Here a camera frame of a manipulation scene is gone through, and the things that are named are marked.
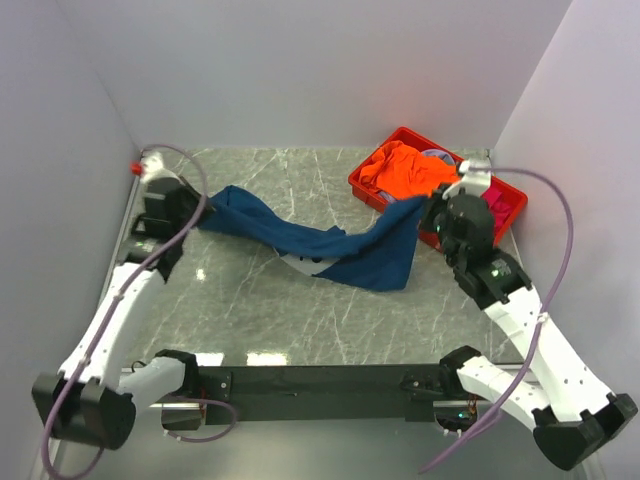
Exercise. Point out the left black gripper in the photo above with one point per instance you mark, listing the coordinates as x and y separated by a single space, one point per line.
191 193

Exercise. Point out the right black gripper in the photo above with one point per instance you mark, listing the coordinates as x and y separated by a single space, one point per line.
434 204

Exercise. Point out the blue mickey t shirt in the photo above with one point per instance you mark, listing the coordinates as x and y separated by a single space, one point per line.
379 259

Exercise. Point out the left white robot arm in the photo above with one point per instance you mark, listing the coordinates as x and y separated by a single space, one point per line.
87 401

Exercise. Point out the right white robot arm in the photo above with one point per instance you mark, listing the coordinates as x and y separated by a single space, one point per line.
570 411

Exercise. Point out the magenta t shirt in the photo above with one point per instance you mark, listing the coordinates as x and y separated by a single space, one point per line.
499 207

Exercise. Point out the lavender t shirt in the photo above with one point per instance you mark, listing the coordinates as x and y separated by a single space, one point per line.
444 156

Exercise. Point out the orange t shirt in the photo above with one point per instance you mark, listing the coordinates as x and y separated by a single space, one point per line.
399 171

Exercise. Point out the black base beam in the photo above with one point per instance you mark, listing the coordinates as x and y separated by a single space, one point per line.
336 392

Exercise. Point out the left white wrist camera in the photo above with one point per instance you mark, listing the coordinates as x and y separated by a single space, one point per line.
150 167

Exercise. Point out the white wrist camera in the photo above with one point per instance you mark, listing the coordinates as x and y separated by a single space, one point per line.
150 167
474 178

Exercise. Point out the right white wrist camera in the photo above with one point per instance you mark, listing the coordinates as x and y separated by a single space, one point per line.
474 178

